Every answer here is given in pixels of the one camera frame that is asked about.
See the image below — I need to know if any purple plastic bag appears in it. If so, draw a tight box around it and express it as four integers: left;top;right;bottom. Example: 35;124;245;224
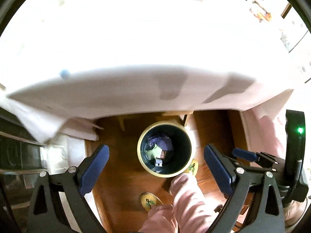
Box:
147;136;173;151

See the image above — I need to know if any left yellow slipper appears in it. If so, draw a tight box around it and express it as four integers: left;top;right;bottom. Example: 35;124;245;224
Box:
140;192;163;211

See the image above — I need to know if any strawberry milk carton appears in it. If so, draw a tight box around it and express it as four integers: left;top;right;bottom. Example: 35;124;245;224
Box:
160;150;167;159

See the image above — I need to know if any cartoon printed tablecloth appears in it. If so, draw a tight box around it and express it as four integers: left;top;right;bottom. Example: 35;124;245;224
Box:
1;0;304;142

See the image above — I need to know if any pink bed sheet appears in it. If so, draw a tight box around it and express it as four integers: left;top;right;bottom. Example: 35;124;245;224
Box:
240;90;293;159

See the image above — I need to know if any white blue carton box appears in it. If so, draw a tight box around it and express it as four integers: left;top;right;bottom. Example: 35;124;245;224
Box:
155;158;163;167

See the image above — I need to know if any rolled floral quilt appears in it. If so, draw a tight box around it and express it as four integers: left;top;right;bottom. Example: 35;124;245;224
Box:
247;0;272;22

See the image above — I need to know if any yellow rimmed trash bin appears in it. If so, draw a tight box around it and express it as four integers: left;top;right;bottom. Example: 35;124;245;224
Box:
137;121;196;178

